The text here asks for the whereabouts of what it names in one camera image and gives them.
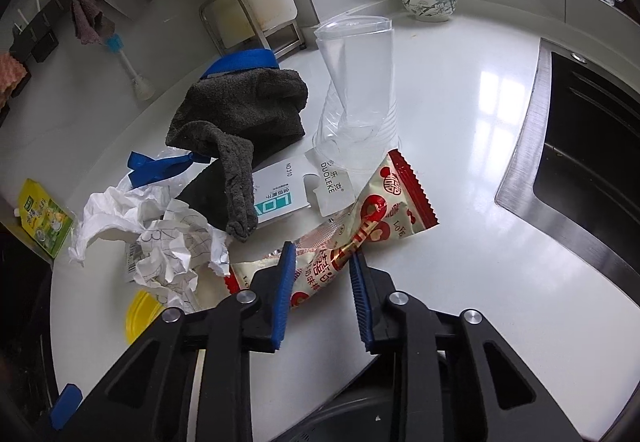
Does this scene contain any printed paper ball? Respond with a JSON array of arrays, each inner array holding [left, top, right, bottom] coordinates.
[[132, 199, 231, 313]]

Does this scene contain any red white snack wrapper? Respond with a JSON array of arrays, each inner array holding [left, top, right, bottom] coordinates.
[[222, 147, 441, 310]]

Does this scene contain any blue plastic strip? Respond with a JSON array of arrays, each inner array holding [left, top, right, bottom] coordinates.
[[127, 152, 212, 189]]

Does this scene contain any white LOVE cardboard package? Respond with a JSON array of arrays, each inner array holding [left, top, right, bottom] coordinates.
[[253, 149, 355, 225]]

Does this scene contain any clear plastic cup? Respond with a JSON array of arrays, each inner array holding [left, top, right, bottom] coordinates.
[[314, 16, 398, 171]]

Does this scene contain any black kitchen sink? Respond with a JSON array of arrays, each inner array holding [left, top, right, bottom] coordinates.
[[495, 39, 639, 300]]

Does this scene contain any yellow plastic lid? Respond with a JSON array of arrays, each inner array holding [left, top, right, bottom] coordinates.
[[125, 291, 164, 344]]

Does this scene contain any yellow green refill pouch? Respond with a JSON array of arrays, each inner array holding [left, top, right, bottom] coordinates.
[[17, 179, 73, 258]]

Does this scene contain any crumpled white tissue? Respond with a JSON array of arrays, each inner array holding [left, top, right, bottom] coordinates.
[[68, 177, 175, 265]]

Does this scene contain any dark grey towel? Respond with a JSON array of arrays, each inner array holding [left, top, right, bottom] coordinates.
[[166, 68, 308, 242]]

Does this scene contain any blue white bottle brush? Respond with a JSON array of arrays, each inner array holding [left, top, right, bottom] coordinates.
[[105, 33, 155, 101]]

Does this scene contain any pink sponge cloth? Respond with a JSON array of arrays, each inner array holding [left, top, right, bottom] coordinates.
[[0, 52, 27, 109]]

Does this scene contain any blue strip behind towel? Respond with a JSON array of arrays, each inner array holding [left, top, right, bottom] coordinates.
[[201, 48, 280, 80]]

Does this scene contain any mauve hanging cloth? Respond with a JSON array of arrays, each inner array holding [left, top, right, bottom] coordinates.
[[72, 0, 115, 45]]

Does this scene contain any white patterned ceramic bowl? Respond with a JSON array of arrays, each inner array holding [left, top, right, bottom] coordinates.
[[400, 0, 458, 22]]

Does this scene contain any metal cutting board rack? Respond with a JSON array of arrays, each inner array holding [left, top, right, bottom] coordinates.
[[198, 0, 307, 60]]

